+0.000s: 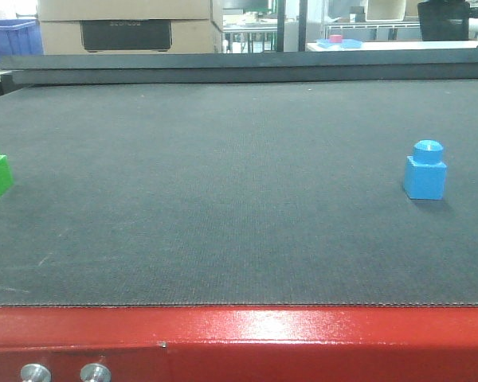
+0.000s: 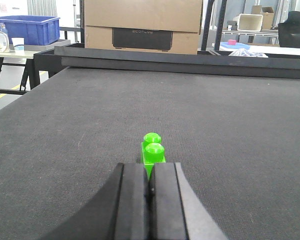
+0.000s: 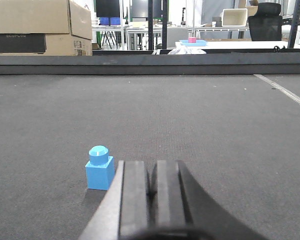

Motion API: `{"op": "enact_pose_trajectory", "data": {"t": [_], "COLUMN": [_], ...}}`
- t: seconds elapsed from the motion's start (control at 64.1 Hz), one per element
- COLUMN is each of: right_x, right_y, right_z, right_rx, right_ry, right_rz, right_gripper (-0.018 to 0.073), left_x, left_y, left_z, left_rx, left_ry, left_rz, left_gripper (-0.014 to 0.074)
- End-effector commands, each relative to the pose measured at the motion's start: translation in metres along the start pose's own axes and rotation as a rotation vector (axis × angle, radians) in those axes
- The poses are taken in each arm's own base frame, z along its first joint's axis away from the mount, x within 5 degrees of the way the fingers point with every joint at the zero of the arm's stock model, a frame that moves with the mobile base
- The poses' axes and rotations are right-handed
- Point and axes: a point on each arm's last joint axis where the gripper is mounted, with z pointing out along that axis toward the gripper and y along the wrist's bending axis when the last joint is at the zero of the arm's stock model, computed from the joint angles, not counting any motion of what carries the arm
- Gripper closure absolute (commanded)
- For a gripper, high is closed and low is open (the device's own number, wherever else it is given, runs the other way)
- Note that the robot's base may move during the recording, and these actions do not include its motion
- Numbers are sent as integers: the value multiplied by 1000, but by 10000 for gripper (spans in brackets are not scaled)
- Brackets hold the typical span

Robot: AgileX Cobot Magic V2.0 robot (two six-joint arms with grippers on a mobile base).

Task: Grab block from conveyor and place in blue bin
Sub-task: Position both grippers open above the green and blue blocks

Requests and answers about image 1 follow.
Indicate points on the blue tray on table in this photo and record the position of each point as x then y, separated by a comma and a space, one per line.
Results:
340, 45

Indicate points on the blue toy block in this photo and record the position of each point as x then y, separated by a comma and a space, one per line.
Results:
425, 172

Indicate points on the pink block on tray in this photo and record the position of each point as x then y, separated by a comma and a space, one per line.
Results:
335, 39

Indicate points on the red conveyor frame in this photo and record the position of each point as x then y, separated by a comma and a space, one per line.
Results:
232, 343

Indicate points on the black office chair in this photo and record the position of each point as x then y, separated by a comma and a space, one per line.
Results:
444, 20

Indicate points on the silver bolt head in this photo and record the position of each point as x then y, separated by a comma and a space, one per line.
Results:
95, 373
35, 373

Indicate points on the white background table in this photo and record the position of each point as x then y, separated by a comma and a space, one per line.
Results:
402, 45

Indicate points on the right silver bolt head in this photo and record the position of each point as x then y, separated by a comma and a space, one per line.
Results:
95, 373

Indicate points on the left silver bolt head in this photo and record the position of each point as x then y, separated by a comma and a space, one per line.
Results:
35, 373

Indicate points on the dark conveyor rear rail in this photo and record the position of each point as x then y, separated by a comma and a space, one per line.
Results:
215, 68

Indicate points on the blue crate in background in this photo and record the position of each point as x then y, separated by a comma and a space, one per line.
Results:
20, 37

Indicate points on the large cardboard box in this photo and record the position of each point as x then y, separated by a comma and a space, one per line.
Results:
130, 27

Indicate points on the dark grey conveyor belt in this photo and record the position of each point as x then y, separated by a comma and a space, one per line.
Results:
153, 194

